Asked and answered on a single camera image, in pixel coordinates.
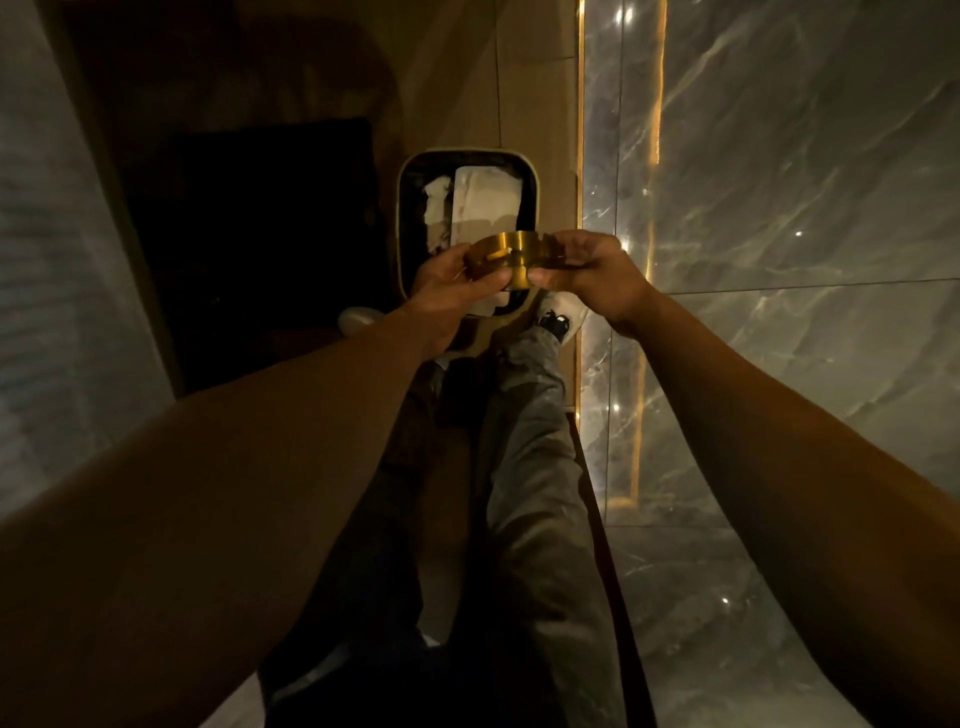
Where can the person's left hand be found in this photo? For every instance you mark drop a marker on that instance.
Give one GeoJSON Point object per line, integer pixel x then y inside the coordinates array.
{"type": "Point", "coordinates": [439, 300]}

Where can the person's right hand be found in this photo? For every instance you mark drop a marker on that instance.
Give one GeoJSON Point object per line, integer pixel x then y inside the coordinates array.
{"type": "Point", "coordinates": [604, 281]}

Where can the person's right thumb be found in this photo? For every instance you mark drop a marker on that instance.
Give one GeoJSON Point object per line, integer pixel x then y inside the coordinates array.
{"type": "Point", "coordinates": [551, 278]}

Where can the person's left thumb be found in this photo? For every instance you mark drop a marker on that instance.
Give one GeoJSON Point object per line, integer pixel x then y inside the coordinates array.
{"type": "Point", "coordinates": [487, 285]}

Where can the round gold metal ashtray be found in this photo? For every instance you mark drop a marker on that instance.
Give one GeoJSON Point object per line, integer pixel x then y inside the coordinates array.
{"type": "Point", "coordinates": [517, 259]}

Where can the person's left forearm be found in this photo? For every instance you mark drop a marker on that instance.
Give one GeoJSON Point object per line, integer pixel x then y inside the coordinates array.
{"type": "Point", "coordinates": [225, 495]}

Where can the person's right forearm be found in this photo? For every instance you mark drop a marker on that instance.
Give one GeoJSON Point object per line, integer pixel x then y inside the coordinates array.
{"type": "Point", "coordinates": [810, 495]}

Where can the orange cigarette butt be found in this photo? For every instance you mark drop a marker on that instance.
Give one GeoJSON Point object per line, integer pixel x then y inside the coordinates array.
{"type": "Point", "coordinates": [498, 255]}

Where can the white right shoe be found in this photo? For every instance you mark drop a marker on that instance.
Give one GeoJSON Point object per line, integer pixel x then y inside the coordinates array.
{"type": "Point", "coordinates": [571, 309]}

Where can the white shoe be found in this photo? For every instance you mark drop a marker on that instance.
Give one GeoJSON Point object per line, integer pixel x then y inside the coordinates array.
{"type": "Point", "coordinates": [358, 319]}
{"type": "Point", "coordinates": [571, 309]}

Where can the black sock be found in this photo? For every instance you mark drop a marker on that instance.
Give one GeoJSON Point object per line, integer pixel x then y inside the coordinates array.
{"type": "Point", "coordinates": [555, 325]}

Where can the large white crumpled paper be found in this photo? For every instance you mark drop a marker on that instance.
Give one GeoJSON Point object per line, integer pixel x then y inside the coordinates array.
{"type": "Point", "coordinates": [484, 202]}

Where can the small white crumpled paper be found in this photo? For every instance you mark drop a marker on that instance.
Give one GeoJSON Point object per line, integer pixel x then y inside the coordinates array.
{"type": "Point", "coordinates": [437, 214]}

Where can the black waste bin, pale rim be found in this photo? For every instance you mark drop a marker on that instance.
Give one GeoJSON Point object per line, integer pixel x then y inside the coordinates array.
{"type": "Point", "coordinates": [409, 225]}

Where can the white left shoe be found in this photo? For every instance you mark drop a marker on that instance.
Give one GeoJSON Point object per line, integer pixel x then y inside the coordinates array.
{"type": "Point", "coordinates": [358, 319]}

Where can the grey trousers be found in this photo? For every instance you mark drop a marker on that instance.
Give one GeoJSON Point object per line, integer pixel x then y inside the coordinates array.
{"type": "Point", "coordinates": [532, 510]}

